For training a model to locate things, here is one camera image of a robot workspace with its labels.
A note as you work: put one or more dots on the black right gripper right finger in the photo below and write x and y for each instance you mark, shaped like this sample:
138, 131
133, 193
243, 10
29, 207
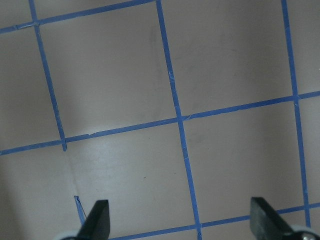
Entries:
265, 223

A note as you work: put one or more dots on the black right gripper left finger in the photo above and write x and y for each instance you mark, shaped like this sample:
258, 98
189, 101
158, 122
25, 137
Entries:
97, 224

